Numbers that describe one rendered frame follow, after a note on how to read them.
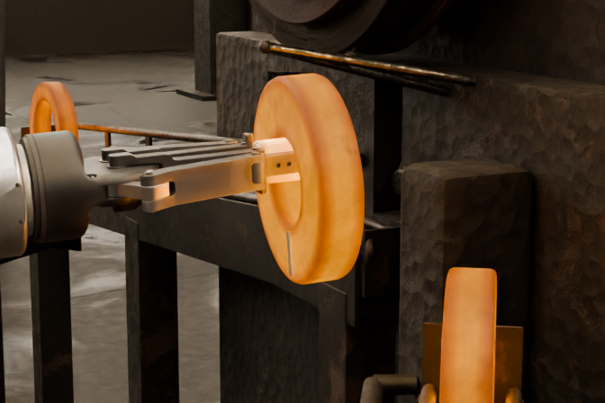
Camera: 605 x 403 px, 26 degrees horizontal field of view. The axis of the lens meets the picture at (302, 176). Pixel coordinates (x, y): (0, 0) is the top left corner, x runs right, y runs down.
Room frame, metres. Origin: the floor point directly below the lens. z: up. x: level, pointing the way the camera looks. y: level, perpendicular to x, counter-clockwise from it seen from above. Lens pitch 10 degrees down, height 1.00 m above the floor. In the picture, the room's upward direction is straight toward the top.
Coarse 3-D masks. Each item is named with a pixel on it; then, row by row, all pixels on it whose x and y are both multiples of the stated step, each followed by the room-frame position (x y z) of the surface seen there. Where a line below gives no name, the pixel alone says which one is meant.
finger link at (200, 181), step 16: (208, 160) 0.89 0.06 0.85; (224, 160) 0.89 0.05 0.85; (240, 160) 0.89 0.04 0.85; (256, 160) 0.90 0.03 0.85; (144, 176) 0.84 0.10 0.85; (160, 176) 0.85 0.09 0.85; (176, 176) 0.86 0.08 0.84; (192, 176) 0.87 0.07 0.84; (208, 176) 0.87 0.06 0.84; (224, 176) 0.88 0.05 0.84; (240, 176) 0.89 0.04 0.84; (176, 192) 0.86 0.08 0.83; (192, 192) 0.87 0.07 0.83; (208, 192) 0.87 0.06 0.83; (224, 192) 0.88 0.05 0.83; (240, 192) 0.89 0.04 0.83; (144, 208) 0.85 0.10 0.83; (160, 208) 0.85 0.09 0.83
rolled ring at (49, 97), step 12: (48, 84) 2.33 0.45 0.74; (60, 84) 2.33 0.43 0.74; (36, 96) 2.37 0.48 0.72; (48, 96) 2.31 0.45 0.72; (60, 96) 2.29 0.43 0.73; (36, 108) 2.38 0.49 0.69; (48, 108) 2.39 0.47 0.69; (60, 108) 2.28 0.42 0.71; (72, 108) 2.29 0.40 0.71; (36, 120) 2.39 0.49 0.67; (48, 120) 2.40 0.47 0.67; (60, 120) 2.27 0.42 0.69; (72, 120) 2.27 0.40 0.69; (36, 132) 2.39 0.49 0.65; (72, 132) 2.27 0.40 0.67
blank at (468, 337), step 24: (456, 288) 0.83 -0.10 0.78; (480, 288) 0.83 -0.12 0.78; (456, 312) 0.81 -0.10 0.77; (480, 312) 0.81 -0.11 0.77; (456, 336) 0.80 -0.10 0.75; (480, 336) 0.80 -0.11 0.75; (456, 360) 0.79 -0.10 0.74; (480, 360) 0.79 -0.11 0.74; (456, 384) 0.78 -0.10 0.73; (480, 384) 0.78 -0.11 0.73
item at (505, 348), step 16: (432, 336) 0.94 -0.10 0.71; (496, 336) 0.93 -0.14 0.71; (512, 336) 0.93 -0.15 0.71; (432, 352) 0.94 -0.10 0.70; (496, 352) 0.93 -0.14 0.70; (512, 352) 0.93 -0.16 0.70; (432, 368) 0.93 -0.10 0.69; (496, 368) 0.93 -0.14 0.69; (512, 368) 0.93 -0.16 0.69; (496, 384) 0.93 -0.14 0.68; (512, 384) 0.92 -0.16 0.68; (496, 400) 0.92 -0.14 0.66
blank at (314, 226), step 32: (288, 96) 0.92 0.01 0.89; (320, 96) 0.91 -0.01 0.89; (256, 128) 1.00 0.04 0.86; (288, 128) 0.93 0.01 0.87; (320, 128) 0.89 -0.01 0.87; (352, 128) 0.89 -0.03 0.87; (320, 160) 0.88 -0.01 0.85; (352, 160) 0.88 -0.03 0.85; (288, 192) 0.97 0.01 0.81; (320, 192) 0.87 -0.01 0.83; (352, 192) 0.88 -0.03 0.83; (288, 224) 0.94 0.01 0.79; (320, 224) 0.88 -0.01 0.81; (352, 224) 0.88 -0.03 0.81; (288, 256) 0.94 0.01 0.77; (320, 256) 0.89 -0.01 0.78; (352, 256) 0.90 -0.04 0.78
